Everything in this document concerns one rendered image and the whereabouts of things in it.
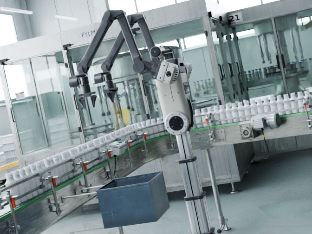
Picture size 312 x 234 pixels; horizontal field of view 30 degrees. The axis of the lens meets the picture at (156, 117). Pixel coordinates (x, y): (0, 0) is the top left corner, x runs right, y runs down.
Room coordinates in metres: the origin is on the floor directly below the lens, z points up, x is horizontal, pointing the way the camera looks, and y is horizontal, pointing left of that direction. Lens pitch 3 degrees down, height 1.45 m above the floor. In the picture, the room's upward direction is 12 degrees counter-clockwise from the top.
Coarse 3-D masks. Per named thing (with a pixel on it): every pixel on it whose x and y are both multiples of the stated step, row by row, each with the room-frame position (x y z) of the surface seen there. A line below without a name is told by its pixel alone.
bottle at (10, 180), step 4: (8, 176) 2.91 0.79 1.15; (12, 176) 2.92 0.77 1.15; (8, 180) 2.91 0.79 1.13; (12, 180) 2.91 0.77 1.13; (8, 184) 2.90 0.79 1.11; (12, 184) 2.90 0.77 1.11; (12, 188) 2.90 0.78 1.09; (16, 188) 2.91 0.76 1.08; (12, 192) 2.90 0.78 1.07; (16, 192) 2.91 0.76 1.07; (16, 200) 2.90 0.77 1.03; (20, 200) 2.92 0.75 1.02; (16, 204) 2.90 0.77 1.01
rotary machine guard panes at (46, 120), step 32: (160, 32) 7.01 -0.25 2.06; (192, 32) 6.90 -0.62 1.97; (224, 32) 8.17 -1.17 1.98; (32, 64) 7.47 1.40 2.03; (64, 64) 7.35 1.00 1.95; (96, 64) 7.24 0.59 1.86; (128, 64) 7.13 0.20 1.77; (192, 64) 6.92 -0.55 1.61; (224, 64) 7.58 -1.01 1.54; (32, 96) 7.49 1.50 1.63; (64, 96) 7.38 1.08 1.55; (128, 96) 7.16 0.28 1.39; (192, 96) 6.94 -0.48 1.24; (224, 96) 7.06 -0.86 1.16; (32, 128) 7.52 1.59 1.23; (64, 128) 7.40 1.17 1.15; (96, 128) 7.29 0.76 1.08
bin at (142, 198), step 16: (128, 176) 3.46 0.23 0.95; (144, 176) 3.44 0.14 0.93; (160, 176) 3.34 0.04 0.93; (96, 192) 3.19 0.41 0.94; (112, 192) 3.17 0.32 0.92; (128, 192) 3.15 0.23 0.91; (144, 192) 3.12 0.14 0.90; (160, 192) 3.28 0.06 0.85; (112, 208) 3.17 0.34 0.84; (128, 208) 3.15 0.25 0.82; (144, 208) 3.13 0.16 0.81; (160, 208) 3.22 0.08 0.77; (112, 224) 3.18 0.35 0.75; (128, 224) 3.16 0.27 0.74
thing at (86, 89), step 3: (87, 84) 3.72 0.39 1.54; (81, 87) 3.72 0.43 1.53; (84, 87) 3.71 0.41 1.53; (87, 87) 3.71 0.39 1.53; (84, 90) 3.71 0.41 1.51; (87, 90) 3.71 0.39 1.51; (90, 90) 3.73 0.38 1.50; (84, 93) 3.71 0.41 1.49; (87, 93) 3.70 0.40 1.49; (90, 93) 3.70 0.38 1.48; (93, 93) 3.75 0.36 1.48; (78, 96) 3.72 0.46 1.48
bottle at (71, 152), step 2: (70, 150) 3.66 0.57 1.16; (72, 150) 3.66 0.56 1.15; (70, 152) 3.66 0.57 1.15; (72, 152) 3.66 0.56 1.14; (70, 154) 3.66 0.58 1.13; (72, 154) 3.66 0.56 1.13; (74, 154) 3.66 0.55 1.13; (72, 156) 3.64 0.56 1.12; (74, 156) 3.65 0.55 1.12; (76, 160) 3.65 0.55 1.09; (74, 162) 3.65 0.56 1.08; (76, 162) 3.65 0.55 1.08; (76, 166) 3.65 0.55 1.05; (78, 166) 3.66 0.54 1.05; (78, 170) 3.65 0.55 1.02; (76, 172) 3.64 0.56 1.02; (78, 172) 3.65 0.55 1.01; (80, 172) 3.67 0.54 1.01; (76, 174) 3.65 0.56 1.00; (78, 174) 3.66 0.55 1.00
